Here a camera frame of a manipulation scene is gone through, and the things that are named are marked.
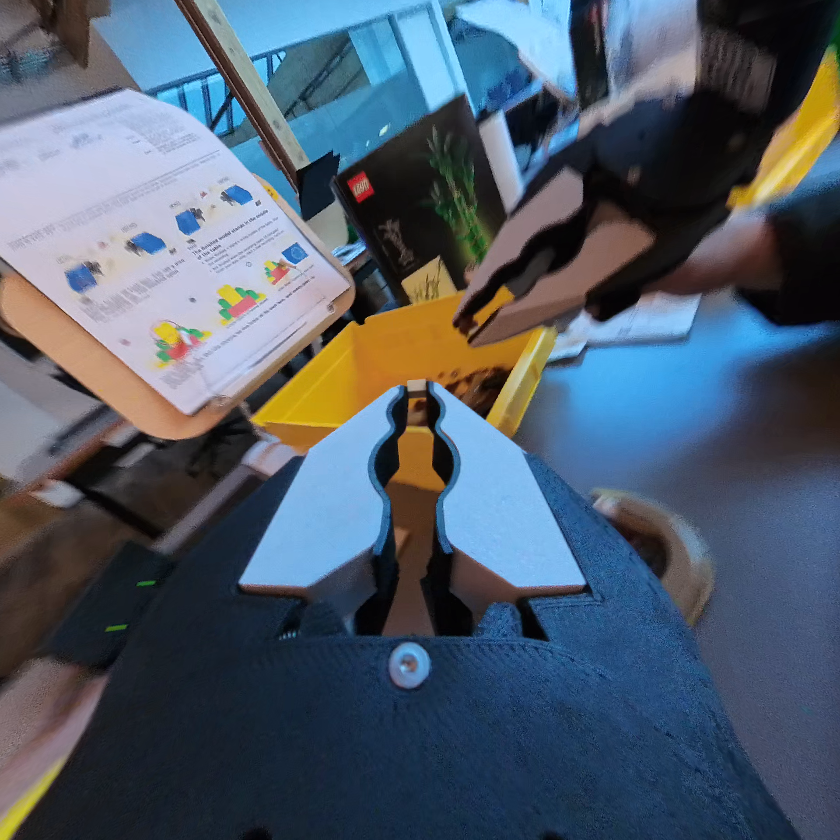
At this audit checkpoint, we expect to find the folded white leaflet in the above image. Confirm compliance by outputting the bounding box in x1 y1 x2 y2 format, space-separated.
546 290 704 363

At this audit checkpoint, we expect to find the light wooden post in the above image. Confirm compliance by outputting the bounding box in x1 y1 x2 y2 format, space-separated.
174 0 312 193

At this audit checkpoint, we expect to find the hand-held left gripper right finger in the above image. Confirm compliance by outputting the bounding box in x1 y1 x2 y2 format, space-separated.
423 381 588 636

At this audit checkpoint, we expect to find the tan wooden board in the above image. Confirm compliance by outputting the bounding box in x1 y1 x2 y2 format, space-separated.
0 172 358 442

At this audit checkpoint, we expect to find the person's right hand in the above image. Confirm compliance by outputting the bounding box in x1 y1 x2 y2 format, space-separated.
656 211 783 298

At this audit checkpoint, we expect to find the black box with green lights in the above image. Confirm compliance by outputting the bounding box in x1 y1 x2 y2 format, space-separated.
56 541 175 673

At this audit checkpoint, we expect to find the tan tape roll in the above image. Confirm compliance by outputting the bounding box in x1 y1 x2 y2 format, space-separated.
589 487 718 630

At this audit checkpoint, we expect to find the yellow plastic bin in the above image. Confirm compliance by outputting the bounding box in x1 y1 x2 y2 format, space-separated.
251 289 559 494
727 42 840 210

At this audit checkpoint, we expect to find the pile of brown toy bricks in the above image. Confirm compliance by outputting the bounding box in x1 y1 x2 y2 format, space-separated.
443 366 514 420

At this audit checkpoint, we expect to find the printed instruction sheet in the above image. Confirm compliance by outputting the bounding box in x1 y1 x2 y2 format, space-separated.
0 88 353 416

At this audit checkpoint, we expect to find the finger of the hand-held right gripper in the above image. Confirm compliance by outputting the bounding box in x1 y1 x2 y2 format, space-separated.
466 199 658 350
451 171 586 330

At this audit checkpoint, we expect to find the black clamp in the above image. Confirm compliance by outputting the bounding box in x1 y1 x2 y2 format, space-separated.
295 150 342 223

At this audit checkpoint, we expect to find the person's right forearm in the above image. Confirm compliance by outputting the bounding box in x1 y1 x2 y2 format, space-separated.
738 187 840 327

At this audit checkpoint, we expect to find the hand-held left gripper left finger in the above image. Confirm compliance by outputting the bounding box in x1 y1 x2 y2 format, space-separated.
238 385 403 636

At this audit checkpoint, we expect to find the black toy box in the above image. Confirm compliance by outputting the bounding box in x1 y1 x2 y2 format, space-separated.
330 93 509 308

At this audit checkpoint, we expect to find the grey desk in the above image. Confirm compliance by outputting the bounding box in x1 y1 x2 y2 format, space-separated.
512 131 840 840

